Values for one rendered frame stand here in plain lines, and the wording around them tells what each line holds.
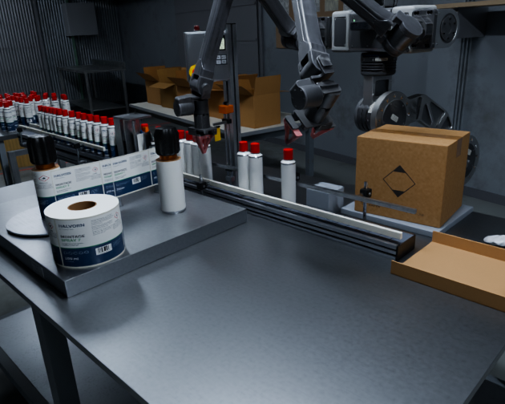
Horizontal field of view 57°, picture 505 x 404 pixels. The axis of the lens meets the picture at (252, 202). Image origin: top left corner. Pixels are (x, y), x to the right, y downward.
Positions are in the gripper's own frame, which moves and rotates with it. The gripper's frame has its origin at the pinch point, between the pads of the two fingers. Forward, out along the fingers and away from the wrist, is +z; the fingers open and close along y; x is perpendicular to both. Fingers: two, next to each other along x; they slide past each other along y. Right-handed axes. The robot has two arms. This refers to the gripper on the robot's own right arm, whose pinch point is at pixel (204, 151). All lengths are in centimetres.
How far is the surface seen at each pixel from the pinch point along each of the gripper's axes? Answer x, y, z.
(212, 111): 154, -174, 18
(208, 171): 6.4, -5.6, 10.3
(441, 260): 11, 90, 21
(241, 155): 5.0, 15.7, 0.5
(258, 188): 6.8, 22.0, 12.4
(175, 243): -34.6, 26.0, 18.9
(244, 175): 5.4, 16.0, 7.9
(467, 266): 12, 97, 21
